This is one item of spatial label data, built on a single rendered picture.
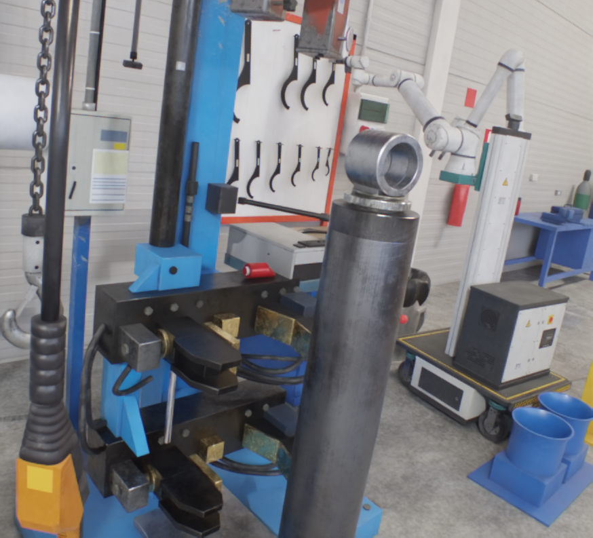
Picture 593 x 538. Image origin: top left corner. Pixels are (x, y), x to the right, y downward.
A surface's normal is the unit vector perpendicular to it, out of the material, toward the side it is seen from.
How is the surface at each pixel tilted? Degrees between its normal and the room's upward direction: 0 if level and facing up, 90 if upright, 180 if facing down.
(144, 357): 90
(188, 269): 90
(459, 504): 0
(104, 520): 0
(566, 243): 90
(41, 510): 90
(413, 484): 0
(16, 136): 124
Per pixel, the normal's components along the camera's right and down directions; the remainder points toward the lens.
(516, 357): 0.55, 0.24
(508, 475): -0.74, 0.03
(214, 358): 0.14, -0.97
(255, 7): -0.47, 0.11
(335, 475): -0.03, 0.19
